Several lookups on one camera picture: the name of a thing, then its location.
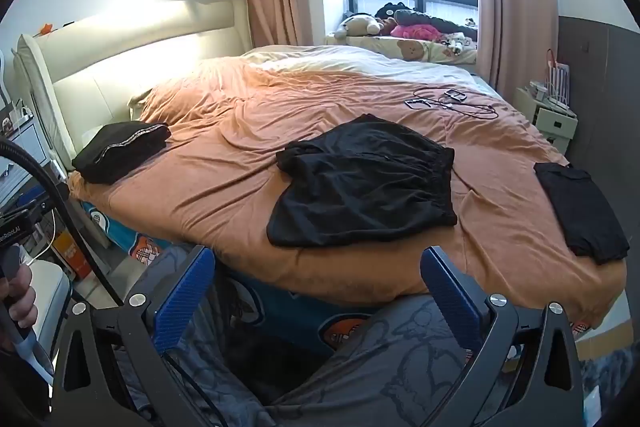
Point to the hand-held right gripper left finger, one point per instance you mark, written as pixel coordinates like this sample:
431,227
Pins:
184,292

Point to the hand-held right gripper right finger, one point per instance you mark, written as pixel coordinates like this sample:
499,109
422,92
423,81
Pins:
450,294

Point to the folded black pants with stripe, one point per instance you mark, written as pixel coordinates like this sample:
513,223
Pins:
115,152

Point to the person's left hand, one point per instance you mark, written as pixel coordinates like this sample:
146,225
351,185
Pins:
19,302

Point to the orange box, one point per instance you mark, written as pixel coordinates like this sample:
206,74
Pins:
70,252

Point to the white stool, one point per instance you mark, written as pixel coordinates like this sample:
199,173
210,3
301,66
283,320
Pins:
50,292

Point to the person's grey printed trousers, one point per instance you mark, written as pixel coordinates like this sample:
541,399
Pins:
400,372

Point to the orange blanket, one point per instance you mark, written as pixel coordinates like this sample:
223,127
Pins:
225,167

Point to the folded plain black garment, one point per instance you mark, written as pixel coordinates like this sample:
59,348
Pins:
580,212

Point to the cream padded headboard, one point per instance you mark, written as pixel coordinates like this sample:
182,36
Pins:
125,72

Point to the small orange ornament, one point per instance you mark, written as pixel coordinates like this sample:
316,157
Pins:
46,28

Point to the small black device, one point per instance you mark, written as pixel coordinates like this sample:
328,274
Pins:
416,103
455,96

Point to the cream bedside cabinet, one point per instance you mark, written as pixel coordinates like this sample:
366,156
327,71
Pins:
550,122

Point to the bear print bedding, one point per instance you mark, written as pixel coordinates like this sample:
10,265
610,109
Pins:
400,49

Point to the cream duvet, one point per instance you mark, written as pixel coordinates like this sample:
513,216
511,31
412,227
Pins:
350,62

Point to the pink cloth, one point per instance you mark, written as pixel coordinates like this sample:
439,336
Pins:
415,32

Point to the dark brown garment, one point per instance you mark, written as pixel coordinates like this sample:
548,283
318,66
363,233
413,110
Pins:
442,23

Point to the beige teddy bear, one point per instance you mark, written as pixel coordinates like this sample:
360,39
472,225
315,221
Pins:
357,26

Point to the black plush toy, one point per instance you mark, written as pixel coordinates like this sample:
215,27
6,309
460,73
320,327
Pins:
395,11

